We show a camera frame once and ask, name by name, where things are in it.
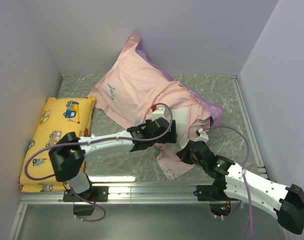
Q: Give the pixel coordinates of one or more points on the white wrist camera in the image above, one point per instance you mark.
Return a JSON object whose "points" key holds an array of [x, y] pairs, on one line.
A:
{"points": [[202, 136], [160, 111]]}

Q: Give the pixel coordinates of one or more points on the aluminium rail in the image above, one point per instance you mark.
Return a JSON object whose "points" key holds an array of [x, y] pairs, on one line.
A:
{"points": [[249, 129], [128, 193]]}

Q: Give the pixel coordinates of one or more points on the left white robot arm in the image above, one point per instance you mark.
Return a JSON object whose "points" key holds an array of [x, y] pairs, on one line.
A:
{"points": [[69, 154]]}

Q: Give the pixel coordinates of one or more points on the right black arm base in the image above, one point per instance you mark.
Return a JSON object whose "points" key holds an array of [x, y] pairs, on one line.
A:
{"points": [[220, 205]]}

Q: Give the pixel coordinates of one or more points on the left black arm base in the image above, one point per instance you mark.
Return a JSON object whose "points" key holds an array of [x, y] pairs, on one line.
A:
{"points": [[89, 200]]}

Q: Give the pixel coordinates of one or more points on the aluminium right side rail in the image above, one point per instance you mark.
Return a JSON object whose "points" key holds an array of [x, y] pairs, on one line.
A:
{"points": [[249, 129]]}

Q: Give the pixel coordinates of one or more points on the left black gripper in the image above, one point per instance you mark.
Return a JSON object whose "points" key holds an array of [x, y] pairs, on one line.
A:
{"points": [[171, 136]]}

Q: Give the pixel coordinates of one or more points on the pink purple Elsa pillowcase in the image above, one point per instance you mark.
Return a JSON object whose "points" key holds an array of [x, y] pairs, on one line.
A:
{"points": [[134, 83]]}

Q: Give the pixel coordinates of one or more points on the yellow cartoon car pillow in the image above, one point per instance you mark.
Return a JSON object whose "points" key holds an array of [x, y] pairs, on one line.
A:
{"points": [[59, 117]]}

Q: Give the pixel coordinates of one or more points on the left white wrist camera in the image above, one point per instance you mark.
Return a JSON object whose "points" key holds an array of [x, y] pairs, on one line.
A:
{"points": [[160, 111]]}

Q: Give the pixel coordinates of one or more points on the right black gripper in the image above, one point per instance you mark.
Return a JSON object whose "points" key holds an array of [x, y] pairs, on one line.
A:
{"points": [[183, 154]]}

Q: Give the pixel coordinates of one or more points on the white pillow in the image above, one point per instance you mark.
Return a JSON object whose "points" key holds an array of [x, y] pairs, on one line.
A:
{"points": [[182, 121]]}

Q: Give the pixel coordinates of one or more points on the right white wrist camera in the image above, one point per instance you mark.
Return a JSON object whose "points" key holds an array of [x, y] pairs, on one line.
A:
{"points": [[202, 136]]}

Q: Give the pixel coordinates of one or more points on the aluminium front rail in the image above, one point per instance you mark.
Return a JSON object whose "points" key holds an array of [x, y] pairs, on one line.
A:
{"points": [[128, 193]]}

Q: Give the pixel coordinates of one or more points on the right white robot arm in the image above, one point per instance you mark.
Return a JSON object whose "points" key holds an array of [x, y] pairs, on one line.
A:
{"points": [[231, 181]]}

